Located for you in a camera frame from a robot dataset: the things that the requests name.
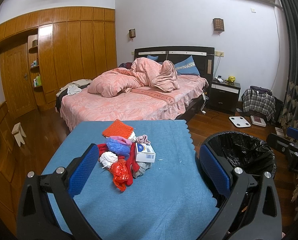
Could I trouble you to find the white tissue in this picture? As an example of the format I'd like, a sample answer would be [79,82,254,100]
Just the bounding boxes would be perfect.
[99,151,118,168]

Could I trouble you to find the red plastic bag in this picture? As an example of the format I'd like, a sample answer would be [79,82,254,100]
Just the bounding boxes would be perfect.
[109,159,133,192]

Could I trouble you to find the blue plastic bag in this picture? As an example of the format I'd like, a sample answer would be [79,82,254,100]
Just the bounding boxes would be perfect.
[106,138,130,158]

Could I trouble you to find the red cloth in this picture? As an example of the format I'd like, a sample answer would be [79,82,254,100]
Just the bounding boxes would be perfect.
[98,142,139,176]

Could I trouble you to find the pink cloth pouch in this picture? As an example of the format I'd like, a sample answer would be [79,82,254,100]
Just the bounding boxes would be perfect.
[110,136,132,146]

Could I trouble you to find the grey sock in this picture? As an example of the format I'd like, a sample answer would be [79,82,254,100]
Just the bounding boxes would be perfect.
[133,162,152,178]

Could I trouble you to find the orange foam net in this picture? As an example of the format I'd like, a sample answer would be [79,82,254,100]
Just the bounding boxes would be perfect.
[102,120,134,139]

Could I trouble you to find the white blue medicine box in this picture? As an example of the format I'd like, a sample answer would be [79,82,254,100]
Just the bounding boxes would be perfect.
[135,142,156,163]

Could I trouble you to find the black lined trash bin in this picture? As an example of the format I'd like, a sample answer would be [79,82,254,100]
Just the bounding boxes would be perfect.
[199,130,277,201]

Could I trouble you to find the book on floor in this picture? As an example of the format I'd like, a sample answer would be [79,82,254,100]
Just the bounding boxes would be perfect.
[250,115,266,127]

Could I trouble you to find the wooden side cabinet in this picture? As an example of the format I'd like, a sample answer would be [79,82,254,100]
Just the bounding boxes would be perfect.
[0,102,16,234]

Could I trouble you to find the white bathroom scale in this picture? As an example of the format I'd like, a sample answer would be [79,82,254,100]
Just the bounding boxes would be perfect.
[229,116,251,128]

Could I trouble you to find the plaid bag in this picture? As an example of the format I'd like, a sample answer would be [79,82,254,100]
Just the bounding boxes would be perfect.
[242,88,276,121]

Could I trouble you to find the black nightstand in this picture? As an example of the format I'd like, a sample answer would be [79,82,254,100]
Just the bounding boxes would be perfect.
[208,79,240,114]

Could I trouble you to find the small white stool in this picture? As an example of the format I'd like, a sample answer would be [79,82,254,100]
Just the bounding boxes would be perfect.
[12,122,26,147]

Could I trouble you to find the yellow plush toy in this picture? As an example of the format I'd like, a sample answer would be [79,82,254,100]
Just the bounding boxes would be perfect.
[225,76,236,84]

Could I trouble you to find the white tissue ball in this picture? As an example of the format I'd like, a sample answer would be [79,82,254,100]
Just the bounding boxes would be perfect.
[128,131,137,142]

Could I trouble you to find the mauve crumpled sock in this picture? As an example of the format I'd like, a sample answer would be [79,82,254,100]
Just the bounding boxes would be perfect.
[136,134,150,144]

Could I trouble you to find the black headboard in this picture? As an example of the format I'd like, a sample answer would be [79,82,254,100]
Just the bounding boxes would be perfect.
[134,46,215,83]

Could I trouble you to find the blue pillow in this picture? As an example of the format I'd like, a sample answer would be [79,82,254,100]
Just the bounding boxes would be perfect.
[174,56,200,76]

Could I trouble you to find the clothes pile on bed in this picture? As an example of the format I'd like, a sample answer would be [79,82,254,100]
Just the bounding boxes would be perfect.
[56,79,92,97]

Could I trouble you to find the bed with pink sheet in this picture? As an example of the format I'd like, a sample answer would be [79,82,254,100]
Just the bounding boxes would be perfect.
[59,75,208,131]

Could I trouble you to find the wooden wardrobe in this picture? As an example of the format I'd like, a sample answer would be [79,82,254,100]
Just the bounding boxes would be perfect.
[0,7,117,118]

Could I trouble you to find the pink duvet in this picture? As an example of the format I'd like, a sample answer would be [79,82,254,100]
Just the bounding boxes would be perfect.
[88,57,180,98]

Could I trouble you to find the wall lamp right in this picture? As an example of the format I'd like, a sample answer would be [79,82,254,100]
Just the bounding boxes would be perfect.
[212,18,225,33]

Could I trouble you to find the wall lamp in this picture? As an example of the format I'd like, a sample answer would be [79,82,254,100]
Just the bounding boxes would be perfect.
[128,29,136,40]
[212,18,225,33]

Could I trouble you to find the wall lamp left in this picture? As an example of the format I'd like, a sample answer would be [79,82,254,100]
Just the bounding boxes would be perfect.
[128,29,136,40]

